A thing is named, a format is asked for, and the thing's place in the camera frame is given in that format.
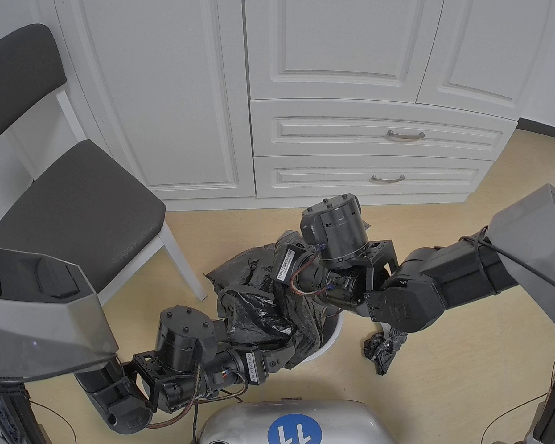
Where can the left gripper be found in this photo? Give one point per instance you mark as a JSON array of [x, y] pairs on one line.
[[233, 368]]

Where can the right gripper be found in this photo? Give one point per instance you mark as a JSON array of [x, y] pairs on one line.
[[285, 264]]

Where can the black plastic bag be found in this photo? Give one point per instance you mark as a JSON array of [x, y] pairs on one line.
[[259, 303]]

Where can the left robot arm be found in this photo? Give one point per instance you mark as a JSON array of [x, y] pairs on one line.
[[37, 303]]

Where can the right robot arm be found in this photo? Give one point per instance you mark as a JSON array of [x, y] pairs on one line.
[[444, 285]]

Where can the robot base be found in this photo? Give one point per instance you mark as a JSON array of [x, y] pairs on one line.
[[296, 419]]

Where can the white trash bin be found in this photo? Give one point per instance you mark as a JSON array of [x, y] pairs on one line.
[[330, 335]]

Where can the crumpled black plastic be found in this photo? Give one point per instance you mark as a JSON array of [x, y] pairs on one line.
[[381, 352]]

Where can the white wardrobe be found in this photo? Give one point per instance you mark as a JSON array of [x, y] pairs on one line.
[[166, 86]]

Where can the grey and white chair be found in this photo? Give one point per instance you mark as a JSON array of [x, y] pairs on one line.
[[74, 211]]

